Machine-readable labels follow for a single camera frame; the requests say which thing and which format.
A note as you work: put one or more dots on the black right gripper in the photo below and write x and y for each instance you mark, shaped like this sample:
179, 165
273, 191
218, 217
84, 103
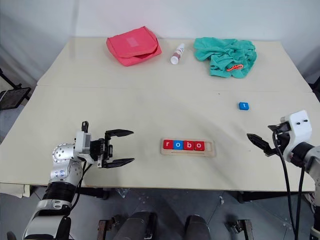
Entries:
271, 150

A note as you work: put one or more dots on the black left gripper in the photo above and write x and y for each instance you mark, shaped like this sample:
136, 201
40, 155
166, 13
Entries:
97, 150

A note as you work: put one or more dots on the wooden letter tray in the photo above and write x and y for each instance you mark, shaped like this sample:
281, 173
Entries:
208, 150

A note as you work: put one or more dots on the red letter tile b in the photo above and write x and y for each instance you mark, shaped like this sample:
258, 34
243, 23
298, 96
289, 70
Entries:
186, 148

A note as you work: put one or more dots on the red letter tile o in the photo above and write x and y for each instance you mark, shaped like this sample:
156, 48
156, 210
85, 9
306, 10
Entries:
196, 148

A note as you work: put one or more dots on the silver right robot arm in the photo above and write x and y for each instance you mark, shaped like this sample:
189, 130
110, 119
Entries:
313, 160

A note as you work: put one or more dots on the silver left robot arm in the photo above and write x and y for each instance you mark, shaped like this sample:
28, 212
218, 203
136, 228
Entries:
62, 155

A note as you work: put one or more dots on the blue letter tile t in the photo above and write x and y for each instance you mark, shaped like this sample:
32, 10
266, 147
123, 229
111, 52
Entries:
240, 107

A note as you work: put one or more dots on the dark object beside table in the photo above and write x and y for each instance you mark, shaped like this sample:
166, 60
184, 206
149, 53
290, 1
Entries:
316, 83

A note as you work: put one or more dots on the dark rounded shape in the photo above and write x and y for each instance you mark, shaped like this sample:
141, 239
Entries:
140, 225
197, 228

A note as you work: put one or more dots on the crumpled green cloth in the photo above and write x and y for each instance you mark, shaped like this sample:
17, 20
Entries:
220, 47

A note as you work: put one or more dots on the pink fabric pouch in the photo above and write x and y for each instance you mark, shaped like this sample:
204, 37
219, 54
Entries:
125, 45

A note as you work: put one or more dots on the white plastic bottle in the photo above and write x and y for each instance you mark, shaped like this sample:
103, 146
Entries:
175, 57

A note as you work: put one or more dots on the black metal stand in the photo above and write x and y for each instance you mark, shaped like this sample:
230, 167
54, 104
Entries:
12, 98

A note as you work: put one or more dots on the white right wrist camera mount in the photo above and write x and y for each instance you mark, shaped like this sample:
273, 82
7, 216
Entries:
300, 130

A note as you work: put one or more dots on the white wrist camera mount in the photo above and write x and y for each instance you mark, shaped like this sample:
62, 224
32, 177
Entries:
300, 130
81, 142

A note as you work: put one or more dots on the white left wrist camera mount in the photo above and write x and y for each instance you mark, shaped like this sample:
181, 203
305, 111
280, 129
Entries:
81, 142

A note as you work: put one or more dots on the black table frame bar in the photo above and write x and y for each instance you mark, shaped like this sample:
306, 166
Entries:
265, 196
95, 193

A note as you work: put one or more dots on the rusty metal bracket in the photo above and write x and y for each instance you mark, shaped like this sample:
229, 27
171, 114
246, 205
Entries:
106, 227
241, 228

